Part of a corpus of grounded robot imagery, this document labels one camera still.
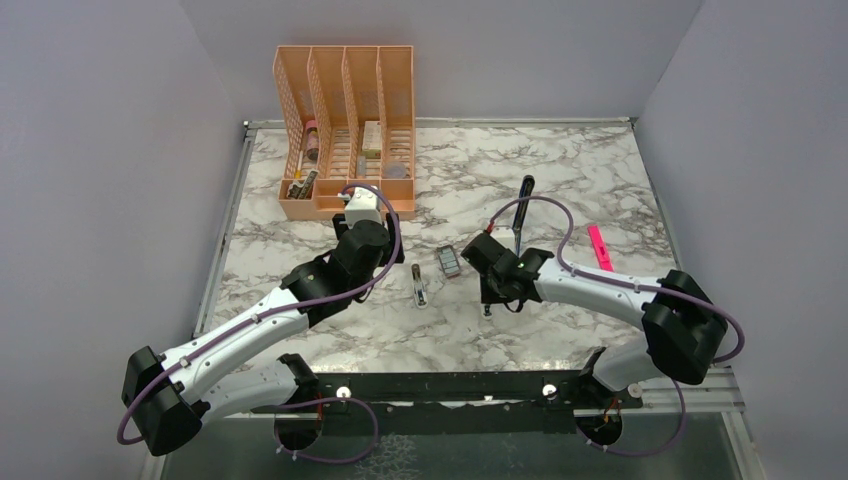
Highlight small white stapler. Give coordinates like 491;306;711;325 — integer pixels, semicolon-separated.
411;263;429;309

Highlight blue stapler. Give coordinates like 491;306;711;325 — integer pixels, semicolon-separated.
512;175;535;256

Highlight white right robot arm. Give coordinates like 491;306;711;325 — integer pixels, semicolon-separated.
461;232;729;407

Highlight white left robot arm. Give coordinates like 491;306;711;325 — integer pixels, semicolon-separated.
116;211;402;456

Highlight clear tape roll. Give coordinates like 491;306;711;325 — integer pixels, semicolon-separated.
383;161;409;179

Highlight black label card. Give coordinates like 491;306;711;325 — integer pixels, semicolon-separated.
287;169;319;200

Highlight pink highlighter marker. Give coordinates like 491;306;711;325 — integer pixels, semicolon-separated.
587;225;614;272

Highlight green white small box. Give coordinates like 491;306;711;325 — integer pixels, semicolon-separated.
361;121;383;159

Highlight pink glue stick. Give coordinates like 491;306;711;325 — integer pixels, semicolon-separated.
304;120;320;162

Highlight orange plastic desk organizer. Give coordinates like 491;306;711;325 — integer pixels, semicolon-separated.
273;45;416;221

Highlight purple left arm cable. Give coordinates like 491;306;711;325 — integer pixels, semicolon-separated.
116;182;405;465

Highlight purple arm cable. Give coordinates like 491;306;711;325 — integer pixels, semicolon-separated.
486;195;746;458
116;182;405;465

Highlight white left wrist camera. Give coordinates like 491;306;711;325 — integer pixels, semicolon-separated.
344;187;384;228

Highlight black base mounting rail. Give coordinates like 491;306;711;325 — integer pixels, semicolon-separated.
252;370;642;436

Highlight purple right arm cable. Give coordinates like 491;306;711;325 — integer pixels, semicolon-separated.
486;195;746;458

